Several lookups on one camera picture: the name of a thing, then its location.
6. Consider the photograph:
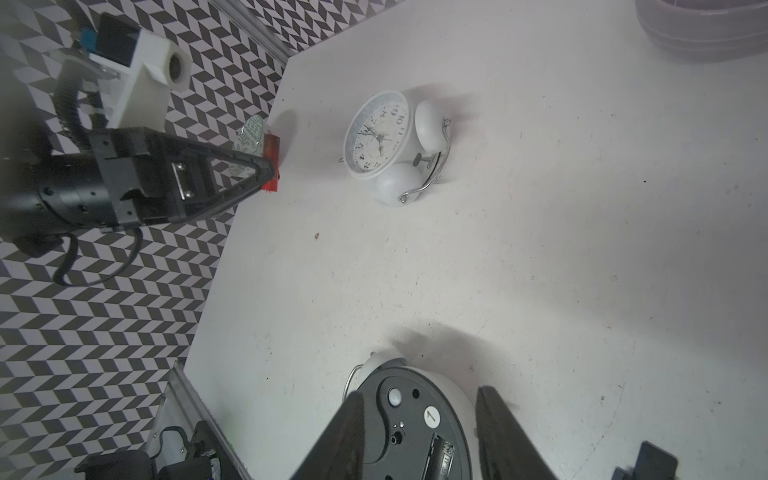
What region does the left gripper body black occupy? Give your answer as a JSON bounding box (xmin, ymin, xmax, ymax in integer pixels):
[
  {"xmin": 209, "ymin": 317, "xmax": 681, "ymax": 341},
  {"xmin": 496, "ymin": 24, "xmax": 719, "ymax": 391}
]
[{"xmin": 89, "ymin": 128, "xmax": 210, "ymax": 228}]

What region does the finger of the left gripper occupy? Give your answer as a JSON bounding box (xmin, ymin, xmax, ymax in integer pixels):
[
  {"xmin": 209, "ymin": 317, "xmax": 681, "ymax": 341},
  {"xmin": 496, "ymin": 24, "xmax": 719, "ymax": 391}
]
[
  {"xmin": 170, "ymin": 175, "xmax": 273, "ymax": 223},
  {"xmin": 161, "ymin": 133, "xmax": 274, "ymax": 180}
]

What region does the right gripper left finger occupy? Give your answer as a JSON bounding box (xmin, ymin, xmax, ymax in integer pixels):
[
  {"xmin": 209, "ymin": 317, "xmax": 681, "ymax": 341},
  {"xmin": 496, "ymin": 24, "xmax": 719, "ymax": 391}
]
[{"xmin": 292, "ymin": 392, "xmax": 365, "ymax": 480}]

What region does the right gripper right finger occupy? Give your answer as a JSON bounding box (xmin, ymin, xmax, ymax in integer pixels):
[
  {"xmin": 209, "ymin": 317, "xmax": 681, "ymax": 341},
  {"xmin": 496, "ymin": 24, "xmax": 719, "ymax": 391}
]
[{"xmin": 475, "ymin": 386, "xmax": 556, "ymax": 479}]

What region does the red battery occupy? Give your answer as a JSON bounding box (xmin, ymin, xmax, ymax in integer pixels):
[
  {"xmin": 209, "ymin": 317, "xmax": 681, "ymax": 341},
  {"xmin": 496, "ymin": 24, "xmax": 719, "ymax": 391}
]
[{"xmin": 262, "ymin": 133, "xmax": 281, "ymax": 192}]

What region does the white alarm clock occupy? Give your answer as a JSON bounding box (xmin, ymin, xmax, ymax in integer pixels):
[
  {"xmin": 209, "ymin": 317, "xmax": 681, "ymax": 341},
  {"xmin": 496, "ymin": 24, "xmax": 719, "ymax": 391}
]
[
  {"xmin": 343, "ymin": 90, "xmax": 451, "ymax": 207},
  {"xmin": 343, "ymin": 349, "xmax": 481, "ymax": 479}
]

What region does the black battery cover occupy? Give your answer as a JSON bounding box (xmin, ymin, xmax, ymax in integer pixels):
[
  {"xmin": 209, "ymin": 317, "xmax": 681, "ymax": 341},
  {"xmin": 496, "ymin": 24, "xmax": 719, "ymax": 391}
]
[{"xmin": 611, "ymin": 441, "xmax": 678, "ymax": 480}]

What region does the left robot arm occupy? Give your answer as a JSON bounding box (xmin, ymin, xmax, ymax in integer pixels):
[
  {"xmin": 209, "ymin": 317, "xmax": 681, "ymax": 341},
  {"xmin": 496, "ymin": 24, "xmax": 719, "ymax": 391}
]
[{"xmin": 1, "ymin": 69, "xmax": 277, "ymax": 287}]

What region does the green patterned glass dish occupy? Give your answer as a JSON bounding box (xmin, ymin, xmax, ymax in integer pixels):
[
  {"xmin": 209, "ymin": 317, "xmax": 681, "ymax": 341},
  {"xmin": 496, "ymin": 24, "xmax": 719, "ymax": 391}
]
[{"xmin": 233, "ymin": 115, "xmax": 269, "ymax": 157}]

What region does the lilac small bowl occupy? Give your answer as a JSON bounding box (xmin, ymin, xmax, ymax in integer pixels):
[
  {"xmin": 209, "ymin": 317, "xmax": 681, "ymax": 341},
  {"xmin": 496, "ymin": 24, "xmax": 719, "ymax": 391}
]
[{"xmin": 634, "ymin": 0, "xmax": 767, "ymax": 62}]

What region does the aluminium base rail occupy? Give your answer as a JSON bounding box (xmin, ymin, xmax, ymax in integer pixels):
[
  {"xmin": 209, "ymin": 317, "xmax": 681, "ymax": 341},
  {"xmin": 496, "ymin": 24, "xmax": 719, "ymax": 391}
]
[{"xmin": 144, "ymin": 361, "xmax": 250, "ymax": 480}]

